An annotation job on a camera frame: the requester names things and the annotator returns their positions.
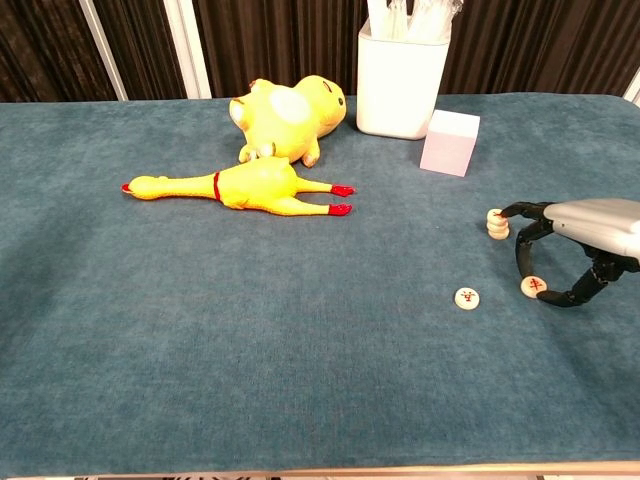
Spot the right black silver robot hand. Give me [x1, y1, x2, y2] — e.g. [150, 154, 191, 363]
[499, 197, 640, 307]

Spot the pink white cube block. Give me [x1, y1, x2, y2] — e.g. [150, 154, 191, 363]
[418, 109, 482, 178]

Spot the white square plastic container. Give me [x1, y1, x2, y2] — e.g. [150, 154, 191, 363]
[356, 18, 451, 141]

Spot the clear plastic-wrapped straws bundle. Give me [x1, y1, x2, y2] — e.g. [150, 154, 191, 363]
[394, 0, 464, 45]

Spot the white paper packet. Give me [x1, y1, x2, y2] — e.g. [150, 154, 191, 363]
[366, 0, 401, 40]

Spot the yellow plush duck toy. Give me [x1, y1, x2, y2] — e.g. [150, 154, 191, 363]
[228, 74, 348, 169]

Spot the yellow rubber chicken toy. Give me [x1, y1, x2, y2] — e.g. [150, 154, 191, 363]
[120, 156, 357, 218]

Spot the dark brown pleated curtain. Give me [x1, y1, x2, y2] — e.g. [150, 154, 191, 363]
[0, 0, 640, 104]

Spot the teal fabric table mat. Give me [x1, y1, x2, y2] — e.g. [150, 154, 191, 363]
[0, 93, 640, 476]

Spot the white metal frame post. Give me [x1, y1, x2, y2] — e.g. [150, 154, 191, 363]
[163, 0, 214, 100]
[78, 0, 130, 102]
[622, 67, 640, 109]

